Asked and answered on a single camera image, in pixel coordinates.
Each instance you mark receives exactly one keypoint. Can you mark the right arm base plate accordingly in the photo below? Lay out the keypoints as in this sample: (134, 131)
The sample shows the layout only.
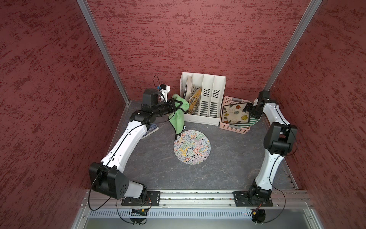
(247, 199)

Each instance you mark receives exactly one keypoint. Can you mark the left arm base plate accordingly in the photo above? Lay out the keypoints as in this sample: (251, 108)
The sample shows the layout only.
(147, 199)

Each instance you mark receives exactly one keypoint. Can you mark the pink plastic basket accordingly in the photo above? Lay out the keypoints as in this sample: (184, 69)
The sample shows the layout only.
(227, 101)

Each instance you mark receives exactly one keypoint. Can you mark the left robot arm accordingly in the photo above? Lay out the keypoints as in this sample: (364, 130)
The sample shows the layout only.
(107, 177)

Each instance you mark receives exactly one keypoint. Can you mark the left aluminium corner post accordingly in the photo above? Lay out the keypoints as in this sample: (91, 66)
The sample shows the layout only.
(86, 11)

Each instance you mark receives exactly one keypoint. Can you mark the blue sunset book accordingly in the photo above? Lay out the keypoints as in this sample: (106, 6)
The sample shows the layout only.
(152, 129)

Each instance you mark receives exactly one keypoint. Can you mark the aluminium mounting rail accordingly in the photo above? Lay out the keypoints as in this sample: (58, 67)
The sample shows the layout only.
(203, 199)

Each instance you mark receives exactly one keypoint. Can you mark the aluminium corner post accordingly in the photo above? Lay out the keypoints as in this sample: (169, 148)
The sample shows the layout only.
(86, 11)
(296, 36)

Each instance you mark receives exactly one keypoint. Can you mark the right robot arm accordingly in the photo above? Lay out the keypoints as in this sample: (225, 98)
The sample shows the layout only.
(278, 143)

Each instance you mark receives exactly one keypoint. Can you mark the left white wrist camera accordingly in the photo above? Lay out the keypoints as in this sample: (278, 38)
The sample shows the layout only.
(165, 90)

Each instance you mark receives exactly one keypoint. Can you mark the white magazine file organizer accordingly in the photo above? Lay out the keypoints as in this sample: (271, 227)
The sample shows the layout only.
(213, 87)

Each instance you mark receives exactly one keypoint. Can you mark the green striped round plate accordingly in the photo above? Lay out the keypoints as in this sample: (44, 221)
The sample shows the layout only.
(253, 121)

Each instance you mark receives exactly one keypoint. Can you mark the green microfiber cloth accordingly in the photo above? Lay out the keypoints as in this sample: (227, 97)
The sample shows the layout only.
(176, 119)

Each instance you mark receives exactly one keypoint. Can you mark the round colourful squiggle plate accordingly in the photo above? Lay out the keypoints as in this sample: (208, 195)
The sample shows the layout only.
(192, 147)

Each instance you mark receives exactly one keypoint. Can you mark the yellow magazine in organizer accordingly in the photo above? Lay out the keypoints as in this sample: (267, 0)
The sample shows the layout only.
(194, 100)

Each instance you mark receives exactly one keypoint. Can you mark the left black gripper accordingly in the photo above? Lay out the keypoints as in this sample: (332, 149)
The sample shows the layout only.
(172, 107)

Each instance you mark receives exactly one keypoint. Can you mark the right aluminium corner post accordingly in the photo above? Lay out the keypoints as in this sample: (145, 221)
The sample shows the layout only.
(296, 36)

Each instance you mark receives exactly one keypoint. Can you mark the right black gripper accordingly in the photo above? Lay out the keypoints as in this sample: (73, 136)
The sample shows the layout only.
(248, 108)

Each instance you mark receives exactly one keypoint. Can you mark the square floral plate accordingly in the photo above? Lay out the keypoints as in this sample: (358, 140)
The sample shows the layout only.
(233, 114)

